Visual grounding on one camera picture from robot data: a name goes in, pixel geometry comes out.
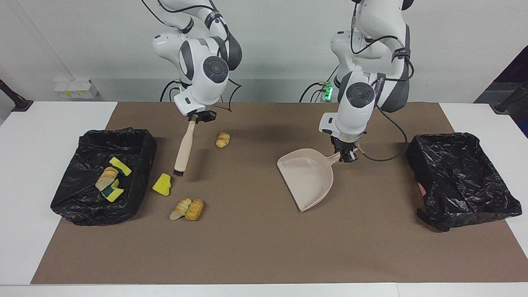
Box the beige hand brush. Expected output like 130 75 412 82
173 115 199 178

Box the beige plastic dustpan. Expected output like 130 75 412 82
276 142 363 213

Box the brown bread roll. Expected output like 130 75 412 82
185 199 204 221

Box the pale striped croissant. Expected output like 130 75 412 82
169 198 193 221

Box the yellow green sponge piece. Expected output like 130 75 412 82
109 157 132 177
102 181 125 203

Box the large striped croissant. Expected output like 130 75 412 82
95 166 119 192

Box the black bag lined bin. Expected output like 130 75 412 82
405 132 523 232
50 127 158 226

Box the brown paper table mat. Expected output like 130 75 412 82
31 102 528 284

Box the black stand pole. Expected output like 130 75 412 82
490 80 528 114
0 78 33 113

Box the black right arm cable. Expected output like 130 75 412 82
140 0 244 113

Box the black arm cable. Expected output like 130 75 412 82
140 0 244 113
350 0 414 162

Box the black base power cable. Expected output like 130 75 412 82
299 64 339 104
159 79 182 103

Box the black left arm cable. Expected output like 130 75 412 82
350 0 414 162

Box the white wall power strip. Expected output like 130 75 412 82
54 80 99 99

